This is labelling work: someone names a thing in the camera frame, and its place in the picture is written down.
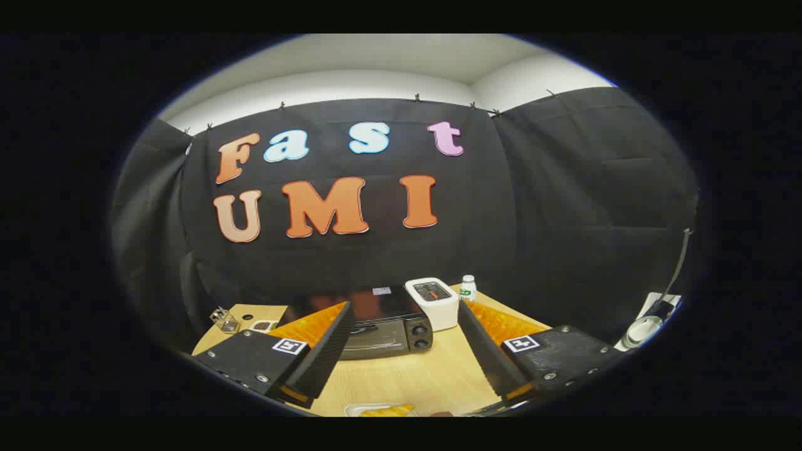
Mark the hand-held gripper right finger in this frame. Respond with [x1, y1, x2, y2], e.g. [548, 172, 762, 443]
[456, 299, 624, 407]

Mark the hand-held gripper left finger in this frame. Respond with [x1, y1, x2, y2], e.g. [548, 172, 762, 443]
[191, 301, 358, 411]

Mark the black toaster oven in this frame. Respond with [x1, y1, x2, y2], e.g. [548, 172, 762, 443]
[276, 286, 434, 361]

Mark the white toaster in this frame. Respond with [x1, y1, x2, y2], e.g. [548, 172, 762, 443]
[404, 277, 460, 331]

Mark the white plate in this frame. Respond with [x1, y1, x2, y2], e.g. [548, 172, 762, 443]
[343, 402, 427, 417]

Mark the white round device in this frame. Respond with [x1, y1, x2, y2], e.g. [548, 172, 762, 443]
[614, 291, 682, 351]

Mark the wire mesh basket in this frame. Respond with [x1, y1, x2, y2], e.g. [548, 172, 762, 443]
[210, 307, 241, 334]

